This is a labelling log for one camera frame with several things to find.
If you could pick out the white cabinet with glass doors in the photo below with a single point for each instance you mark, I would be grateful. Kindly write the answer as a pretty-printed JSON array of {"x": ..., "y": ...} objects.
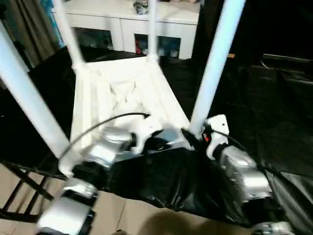
[{"x": 176, "y": 31}]

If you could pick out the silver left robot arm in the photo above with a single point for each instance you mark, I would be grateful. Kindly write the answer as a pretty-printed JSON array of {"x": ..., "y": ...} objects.
[{"x": 110, "y": 139}]

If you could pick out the dark metallic object on cabinet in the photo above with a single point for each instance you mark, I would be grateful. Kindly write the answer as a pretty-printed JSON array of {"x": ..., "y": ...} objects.
[{"x": 141, "y": 6}]

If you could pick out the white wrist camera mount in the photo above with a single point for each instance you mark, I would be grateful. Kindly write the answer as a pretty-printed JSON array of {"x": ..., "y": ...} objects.
[
  {"x": 146, "y": 127},
  {"x": 217, "y": 124}
]

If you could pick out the black work mat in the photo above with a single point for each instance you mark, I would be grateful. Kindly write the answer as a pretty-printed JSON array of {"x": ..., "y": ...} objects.
[{"x": 171, "y": 176}]

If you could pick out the white plastic table leg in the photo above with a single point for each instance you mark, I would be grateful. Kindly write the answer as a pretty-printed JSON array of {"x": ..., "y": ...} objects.
[
  {"x": 152, "y": 29},
  {"x": 215, "y": 61},
  {"x": 66, "y": 36},
  {"x": 24, "y": 93}
]

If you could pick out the small tan label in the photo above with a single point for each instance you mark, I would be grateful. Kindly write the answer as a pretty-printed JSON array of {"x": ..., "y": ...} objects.
[{"x": 230, "y": 56}]

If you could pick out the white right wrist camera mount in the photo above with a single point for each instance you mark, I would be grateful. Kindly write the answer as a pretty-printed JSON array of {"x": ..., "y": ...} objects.
[{"x": 217, "y": 124}]

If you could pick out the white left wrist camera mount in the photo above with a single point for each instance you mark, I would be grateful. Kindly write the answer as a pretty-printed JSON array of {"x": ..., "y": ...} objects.
[{"x": 146, "y": 127}]

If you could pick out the black flat panel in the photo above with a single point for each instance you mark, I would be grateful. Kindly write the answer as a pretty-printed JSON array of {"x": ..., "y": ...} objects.
[{"x": 288, "y": 58}]

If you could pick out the black metal table frame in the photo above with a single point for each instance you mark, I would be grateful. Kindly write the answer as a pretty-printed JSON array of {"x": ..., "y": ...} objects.
[{"x": 27, "y": 186}]

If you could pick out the white plastic table top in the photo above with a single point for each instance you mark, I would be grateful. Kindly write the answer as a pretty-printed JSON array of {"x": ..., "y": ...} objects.
[{"x": 97, "y": 85}]

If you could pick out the grey brown curtain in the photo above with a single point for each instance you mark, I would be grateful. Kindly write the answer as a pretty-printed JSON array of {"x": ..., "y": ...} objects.
[{"x": 31, "y": 29}]

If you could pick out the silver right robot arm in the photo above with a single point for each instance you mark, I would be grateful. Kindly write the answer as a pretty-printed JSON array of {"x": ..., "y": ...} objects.
[{"x": 244, "y": 171}]

